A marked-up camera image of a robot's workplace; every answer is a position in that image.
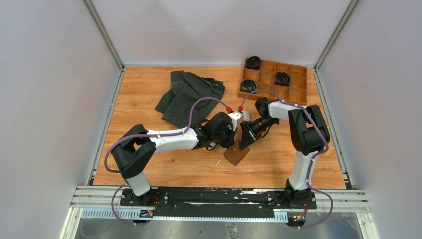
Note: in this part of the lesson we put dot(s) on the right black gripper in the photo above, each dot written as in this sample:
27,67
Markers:
248,134

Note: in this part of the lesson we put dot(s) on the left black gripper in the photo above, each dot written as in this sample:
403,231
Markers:
230,141

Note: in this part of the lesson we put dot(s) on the brown leather card holder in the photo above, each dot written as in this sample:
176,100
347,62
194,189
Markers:
234,154

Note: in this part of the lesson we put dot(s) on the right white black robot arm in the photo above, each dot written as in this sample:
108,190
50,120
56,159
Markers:
309,135

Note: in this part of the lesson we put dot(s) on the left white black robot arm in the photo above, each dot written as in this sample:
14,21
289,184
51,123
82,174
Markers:
133,152

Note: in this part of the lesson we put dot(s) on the dark green coiled belt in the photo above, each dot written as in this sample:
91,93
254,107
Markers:
248,86

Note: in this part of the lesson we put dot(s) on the dark grey dotted cloth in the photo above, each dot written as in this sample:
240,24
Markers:
186,89

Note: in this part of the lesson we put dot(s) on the wooden compartment tray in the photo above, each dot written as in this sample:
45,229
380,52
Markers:
296,92

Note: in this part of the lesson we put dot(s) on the black coiled belt middle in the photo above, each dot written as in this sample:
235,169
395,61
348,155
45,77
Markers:
282,79

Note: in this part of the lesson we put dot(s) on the black coiled belt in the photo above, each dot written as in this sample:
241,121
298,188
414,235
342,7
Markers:
253,62
282,79

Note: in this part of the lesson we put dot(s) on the black coiled belt top left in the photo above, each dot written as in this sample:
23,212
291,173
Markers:
253,62

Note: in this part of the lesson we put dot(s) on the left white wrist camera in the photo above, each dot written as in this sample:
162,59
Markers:
236,117

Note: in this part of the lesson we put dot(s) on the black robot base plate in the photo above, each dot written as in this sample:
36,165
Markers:
212,202

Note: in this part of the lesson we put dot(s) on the aluminium frame rail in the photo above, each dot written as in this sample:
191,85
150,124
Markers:
103,196

